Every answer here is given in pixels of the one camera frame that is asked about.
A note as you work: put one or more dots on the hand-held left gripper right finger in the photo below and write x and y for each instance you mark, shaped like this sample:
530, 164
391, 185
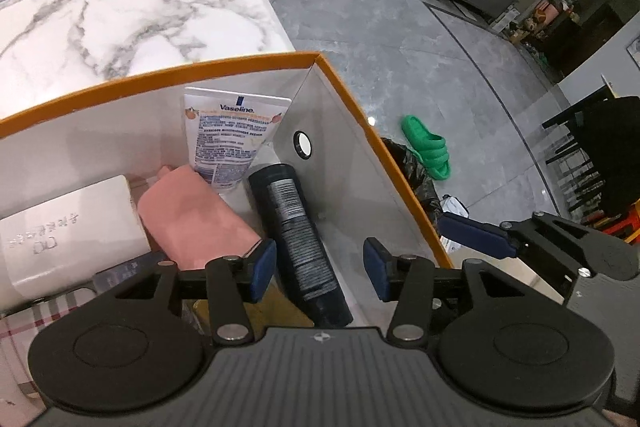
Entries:
377, 269

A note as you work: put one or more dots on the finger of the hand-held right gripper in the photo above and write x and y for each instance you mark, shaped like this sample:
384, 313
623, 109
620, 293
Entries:
475, 234

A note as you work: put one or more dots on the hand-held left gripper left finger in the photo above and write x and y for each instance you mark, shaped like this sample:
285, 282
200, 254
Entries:
262, 269

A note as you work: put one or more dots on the brown cardboard box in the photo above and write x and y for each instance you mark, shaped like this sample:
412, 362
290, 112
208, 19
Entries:
280, 307

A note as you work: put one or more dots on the black spray bottle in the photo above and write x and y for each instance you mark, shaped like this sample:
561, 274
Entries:
300, 247

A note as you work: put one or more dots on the pink cylindrical bottle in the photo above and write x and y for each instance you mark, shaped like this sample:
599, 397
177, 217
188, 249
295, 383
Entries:
195, 222

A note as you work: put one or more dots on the orange cardboard box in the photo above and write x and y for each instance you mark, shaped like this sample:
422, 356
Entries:
340, 147

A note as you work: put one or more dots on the white lotion tube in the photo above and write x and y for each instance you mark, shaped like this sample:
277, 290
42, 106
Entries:
225, 142

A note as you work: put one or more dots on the white glasses case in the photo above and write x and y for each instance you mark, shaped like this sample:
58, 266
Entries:
65, 232

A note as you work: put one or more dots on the plaid glasses case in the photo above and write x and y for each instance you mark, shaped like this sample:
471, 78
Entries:
30, 324

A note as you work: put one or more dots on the white plastic bag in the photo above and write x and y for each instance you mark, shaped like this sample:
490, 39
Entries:
455, 207

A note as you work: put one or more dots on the black garbage bag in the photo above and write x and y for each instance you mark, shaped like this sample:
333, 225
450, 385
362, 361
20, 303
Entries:
415, 187

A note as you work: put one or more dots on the green slipper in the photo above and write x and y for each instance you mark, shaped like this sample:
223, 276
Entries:
425, 144

